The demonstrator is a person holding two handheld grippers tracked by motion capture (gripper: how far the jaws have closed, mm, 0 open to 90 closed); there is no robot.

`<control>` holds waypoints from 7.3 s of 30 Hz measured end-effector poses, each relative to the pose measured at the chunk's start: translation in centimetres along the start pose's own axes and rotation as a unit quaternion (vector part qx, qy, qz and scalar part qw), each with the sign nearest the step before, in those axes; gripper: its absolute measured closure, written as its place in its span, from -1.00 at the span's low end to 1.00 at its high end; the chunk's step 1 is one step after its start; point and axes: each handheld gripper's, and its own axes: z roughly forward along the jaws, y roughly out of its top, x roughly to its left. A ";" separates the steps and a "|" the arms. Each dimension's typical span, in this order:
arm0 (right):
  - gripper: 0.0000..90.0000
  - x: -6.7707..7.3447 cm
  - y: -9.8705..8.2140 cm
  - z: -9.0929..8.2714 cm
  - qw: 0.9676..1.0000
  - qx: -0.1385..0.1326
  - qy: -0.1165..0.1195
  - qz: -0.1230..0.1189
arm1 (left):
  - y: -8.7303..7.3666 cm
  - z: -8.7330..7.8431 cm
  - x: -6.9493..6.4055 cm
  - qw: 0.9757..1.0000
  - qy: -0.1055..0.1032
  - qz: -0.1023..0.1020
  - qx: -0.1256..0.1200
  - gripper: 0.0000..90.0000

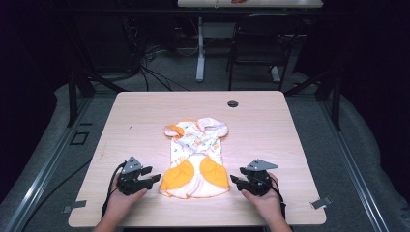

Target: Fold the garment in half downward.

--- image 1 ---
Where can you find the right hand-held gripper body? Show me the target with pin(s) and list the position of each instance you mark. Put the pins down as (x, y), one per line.
(258, 182)

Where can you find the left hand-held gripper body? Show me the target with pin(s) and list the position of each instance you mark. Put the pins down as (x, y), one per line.
(129, 182)

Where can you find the white and orange baby garment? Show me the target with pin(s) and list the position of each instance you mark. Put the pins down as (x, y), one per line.
(195, 161)

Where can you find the person's left hand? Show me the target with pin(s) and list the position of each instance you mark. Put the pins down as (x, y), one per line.
(121, 204)

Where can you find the person's right hand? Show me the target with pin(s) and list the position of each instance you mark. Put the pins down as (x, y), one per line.
(267, 204)

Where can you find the grey tape piece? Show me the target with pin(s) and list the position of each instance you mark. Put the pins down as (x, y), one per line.
(321, 203)
(75, 204)

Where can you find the black tape square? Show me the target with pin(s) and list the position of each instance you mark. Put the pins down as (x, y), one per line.
(73, 138)

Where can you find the white table foot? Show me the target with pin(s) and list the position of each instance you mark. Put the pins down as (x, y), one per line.
(275, 74)

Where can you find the white table leg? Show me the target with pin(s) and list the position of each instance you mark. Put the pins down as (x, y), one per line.
(200, 54)

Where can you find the black folding chair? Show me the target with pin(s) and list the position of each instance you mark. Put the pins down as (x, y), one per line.
(264, 35)

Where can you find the orange object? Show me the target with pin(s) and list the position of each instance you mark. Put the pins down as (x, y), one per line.
(239, 1)

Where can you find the white desk top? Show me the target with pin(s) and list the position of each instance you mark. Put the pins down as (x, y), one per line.
(274, 3)

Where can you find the metal floor rail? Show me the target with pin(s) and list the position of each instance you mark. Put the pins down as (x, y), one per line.
(42, 174)
(357, 174)

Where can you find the black metal stand frame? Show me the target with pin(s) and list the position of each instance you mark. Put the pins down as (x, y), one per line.
(73, 96)
(336, 96)

